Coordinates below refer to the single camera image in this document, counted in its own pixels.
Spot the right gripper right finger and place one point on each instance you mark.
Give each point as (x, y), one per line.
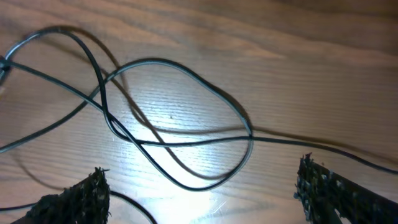
(327, 197)

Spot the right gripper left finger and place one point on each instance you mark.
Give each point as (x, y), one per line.
(87, 202)

